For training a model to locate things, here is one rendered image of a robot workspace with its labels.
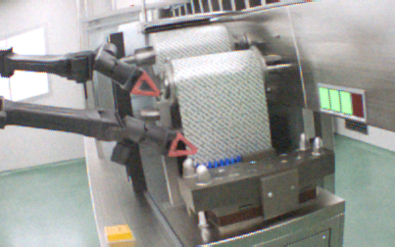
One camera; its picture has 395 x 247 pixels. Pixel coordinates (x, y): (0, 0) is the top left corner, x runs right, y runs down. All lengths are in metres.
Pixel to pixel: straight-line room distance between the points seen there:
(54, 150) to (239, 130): 5.73
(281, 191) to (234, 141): 0.24
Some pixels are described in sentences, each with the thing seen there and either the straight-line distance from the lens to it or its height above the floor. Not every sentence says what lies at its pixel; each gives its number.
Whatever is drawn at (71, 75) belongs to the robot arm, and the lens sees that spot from 1.33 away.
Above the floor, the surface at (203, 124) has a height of 1.14.
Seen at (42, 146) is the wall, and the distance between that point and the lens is 6.98.
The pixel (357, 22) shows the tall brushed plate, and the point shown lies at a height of 1.38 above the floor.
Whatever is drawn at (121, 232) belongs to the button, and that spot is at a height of 0.92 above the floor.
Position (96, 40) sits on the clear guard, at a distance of 2.33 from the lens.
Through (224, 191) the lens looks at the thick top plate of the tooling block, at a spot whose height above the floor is 1.01.
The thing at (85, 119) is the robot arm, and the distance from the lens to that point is 1.21.
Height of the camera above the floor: 1.36
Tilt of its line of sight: 9 degrees down
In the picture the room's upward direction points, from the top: 9 degrees counter-clockwise
